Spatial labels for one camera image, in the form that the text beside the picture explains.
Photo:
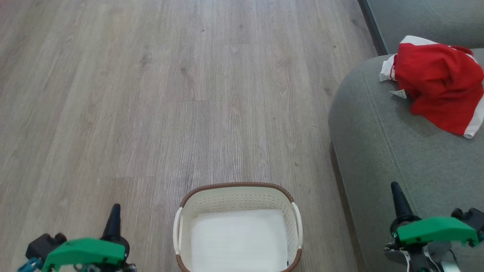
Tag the grey fabric sofa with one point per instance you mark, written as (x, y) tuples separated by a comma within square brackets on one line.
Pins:
[(378, 151)]

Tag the white basket liner cloth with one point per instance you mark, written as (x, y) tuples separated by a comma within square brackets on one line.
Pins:
[(238, 241)]

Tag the cream laundry basket brown rim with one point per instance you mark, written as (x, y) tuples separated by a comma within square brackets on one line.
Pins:
[(181, 226)]

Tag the black right wrist camera module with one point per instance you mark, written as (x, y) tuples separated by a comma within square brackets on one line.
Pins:
[(472, 220)]

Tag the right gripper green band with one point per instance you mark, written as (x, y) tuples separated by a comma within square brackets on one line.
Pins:
[(435, 229)]

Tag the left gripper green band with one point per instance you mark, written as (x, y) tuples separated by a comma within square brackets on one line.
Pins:
[(83, 253)]

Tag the black left wrist camera module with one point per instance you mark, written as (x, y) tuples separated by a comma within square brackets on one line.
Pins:
[(43, 245)]

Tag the red and white clothing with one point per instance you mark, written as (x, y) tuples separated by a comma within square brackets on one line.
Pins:
[(438, 83)]

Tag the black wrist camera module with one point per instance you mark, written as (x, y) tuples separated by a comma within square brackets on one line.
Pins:
[(472, 220), (43, 245)]

